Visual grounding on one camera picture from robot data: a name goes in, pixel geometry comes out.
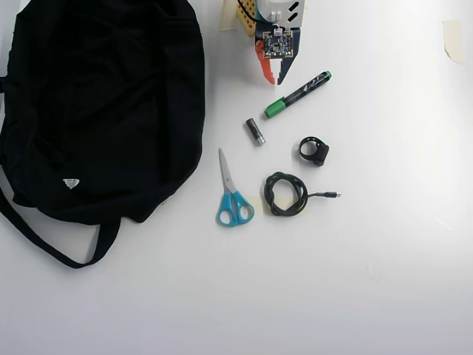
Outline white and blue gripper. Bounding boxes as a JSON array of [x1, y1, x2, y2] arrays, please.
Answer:
[[254, 0, 308, 87]]

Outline green capped black marker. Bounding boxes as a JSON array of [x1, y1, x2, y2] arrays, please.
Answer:
[[263, 70, 333, 120]]

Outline black fabric bag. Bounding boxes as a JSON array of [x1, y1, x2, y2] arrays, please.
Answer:
[[0, 0, 207, 270]]

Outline black cylindrical battery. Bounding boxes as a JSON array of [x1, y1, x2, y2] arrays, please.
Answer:
[[245, 117, 266, 146]]

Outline camera circuit board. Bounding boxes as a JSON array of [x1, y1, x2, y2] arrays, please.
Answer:
[[261, 30, 296, 61]]

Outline black ring strap clip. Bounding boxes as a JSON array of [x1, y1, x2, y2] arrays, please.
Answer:
[[297, 135, 330, 167]]

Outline blue handled scissors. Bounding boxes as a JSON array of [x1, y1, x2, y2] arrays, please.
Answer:
[[216, 148, 256, 227]]

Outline coiled black usb cable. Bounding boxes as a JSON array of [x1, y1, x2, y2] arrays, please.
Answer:
[[263, 171, 343, 217]]

